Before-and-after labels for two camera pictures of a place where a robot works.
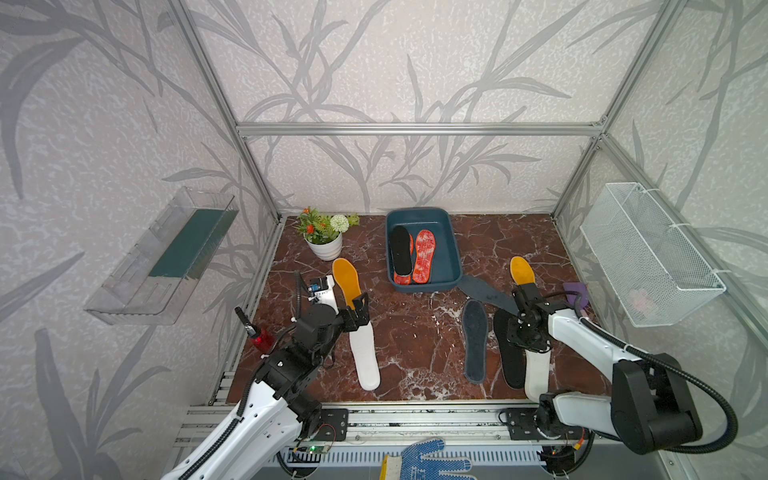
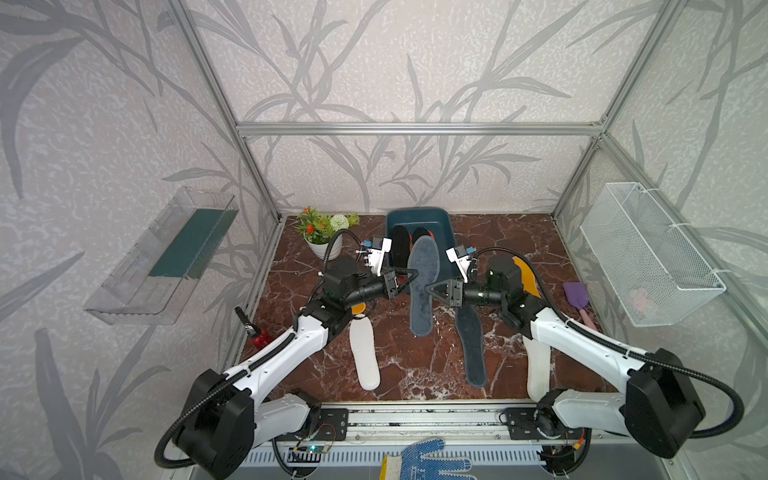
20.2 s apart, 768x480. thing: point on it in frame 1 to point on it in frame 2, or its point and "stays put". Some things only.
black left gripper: (362, 318) to (387, 283)
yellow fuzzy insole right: (522, 271) stays put
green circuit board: (318, 449) stays put
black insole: (514, 356) to (421, 231)
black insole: (400, 244) stays put
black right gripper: (537, 345) to (456, 289)
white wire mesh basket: (651, 270) stays put
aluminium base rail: (447, 424) stays put
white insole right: (537, 373) stays put
